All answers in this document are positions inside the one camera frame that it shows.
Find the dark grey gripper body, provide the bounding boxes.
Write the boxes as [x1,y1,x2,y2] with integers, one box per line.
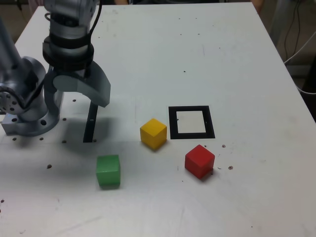
[50,67,89,79]

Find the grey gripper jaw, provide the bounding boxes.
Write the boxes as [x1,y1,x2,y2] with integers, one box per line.
[43,66,65,119]
[53,61,111,108]

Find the yellow cube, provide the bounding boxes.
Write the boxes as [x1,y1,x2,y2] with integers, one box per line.
[140,118,168,151]

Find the green cube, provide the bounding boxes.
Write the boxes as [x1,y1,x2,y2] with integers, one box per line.
[95,155,121,190]

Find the red cube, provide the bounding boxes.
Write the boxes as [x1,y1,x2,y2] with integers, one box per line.
[184,144,215,180]

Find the black tape square outline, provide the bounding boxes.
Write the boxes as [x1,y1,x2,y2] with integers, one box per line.
[168,105,216,140]

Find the black tape strip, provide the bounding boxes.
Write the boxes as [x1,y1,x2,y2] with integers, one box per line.
[83,98,99,143]

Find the thin black cable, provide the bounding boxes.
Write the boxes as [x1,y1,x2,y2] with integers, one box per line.
[283,0,302,59]

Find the white cable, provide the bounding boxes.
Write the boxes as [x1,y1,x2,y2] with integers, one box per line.
[283,31,316,95]

